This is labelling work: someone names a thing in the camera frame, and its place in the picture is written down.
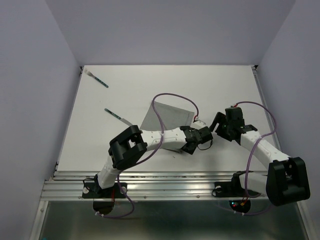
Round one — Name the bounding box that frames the grey cloth napkin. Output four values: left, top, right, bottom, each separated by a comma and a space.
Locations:
139, 99, 196, 152

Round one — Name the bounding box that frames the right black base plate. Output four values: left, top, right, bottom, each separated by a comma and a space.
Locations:
211, 181, 265, 198

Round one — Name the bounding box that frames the aluminium rail frame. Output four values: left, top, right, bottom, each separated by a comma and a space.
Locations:
30, 65, 309, 240

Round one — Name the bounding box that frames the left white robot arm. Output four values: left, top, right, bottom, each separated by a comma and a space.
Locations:
94, 125, 213, 197

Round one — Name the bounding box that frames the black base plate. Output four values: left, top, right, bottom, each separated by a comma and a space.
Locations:
81, 182, 126, 199
211, 181, 265, 198

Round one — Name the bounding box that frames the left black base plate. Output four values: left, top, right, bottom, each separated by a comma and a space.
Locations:
81, 182, 126, 199

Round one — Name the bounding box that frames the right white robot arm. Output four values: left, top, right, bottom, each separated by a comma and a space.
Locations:
209, 107, 311, 206

